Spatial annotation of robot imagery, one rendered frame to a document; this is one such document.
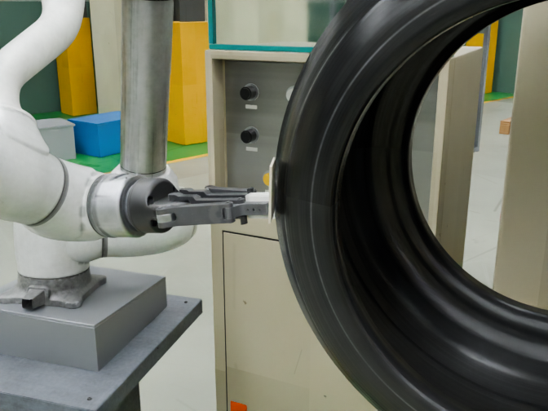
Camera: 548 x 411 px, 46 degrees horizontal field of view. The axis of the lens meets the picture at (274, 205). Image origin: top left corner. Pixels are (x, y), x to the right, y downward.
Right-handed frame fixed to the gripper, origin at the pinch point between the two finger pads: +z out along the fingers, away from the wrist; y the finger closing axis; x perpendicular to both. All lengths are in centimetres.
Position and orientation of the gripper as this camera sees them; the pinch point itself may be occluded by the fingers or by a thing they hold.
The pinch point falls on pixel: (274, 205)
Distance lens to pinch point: 79.1
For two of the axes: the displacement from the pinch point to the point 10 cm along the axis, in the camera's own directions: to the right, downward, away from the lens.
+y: 4.4, -2.7, 8.6
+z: 8.9, 0.0, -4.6
